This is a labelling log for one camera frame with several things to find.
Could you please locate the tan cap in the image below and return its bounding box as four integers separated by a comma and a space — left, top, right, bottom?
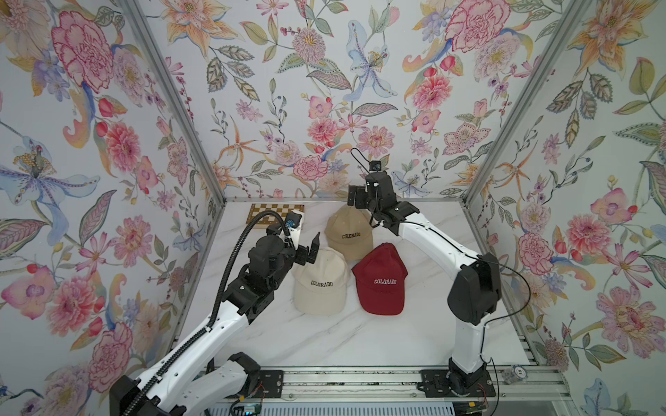
324, 206, 375, 262

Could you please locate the cream Colorado cap front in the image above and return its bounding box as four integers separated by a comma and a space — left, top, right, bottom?
292, 247, 350, 317

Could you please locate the red Colorado cap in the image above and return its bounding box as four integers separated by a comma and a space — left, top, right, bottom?
351, 243, 409, 317

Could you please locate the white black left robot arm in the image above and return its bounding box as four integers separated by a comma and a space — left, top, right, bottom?
109, 234, 320, 415

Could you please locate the wooden chessboard box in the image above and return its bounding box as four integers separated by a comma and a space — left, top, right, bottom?
245, 203, 306, 231

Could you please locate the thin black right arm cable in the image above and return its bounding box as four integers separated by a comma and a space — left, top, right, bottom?
349, 146, 532, 416

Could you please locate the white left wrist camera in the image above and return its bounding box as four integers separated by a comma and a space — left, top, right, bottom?
285, 210, 304, 249

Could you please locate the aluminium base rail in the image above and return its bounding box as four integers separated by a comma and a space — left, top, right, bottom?
256, 364, 571, 402

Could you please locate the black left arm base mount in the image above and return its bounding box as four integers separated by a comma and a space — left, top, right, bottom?
229, 352, 284, 399

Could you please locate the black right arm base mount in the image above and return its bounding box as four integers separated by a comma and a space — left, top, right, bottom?
416, 359, 496, 399

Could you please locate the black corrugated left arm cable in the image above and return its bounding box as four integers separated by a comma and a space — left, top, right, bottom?
120, 210, 290, 416

